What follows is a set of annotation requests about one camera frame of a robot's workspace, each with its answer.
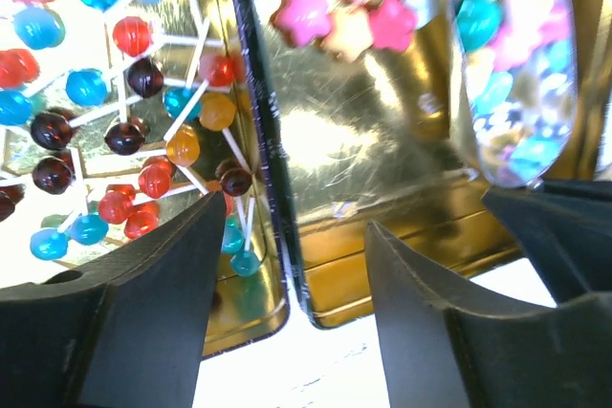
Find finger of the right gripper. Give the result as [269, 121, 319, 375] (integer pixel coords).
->
[482, 180, 611, 304]

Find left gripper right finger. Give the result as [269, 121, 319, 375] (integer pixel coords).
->
[365, 222, 611, 407]

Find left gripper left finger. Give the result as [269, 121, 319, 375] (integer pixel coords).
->
[1, 192, 226, 407]

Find shiny metal scoop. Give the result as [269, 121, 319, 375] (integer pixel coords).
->
[446, 0, 578, 188]

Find candy tin box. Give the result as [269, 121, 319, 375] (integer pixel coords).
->
[1, 0, 611, 356]

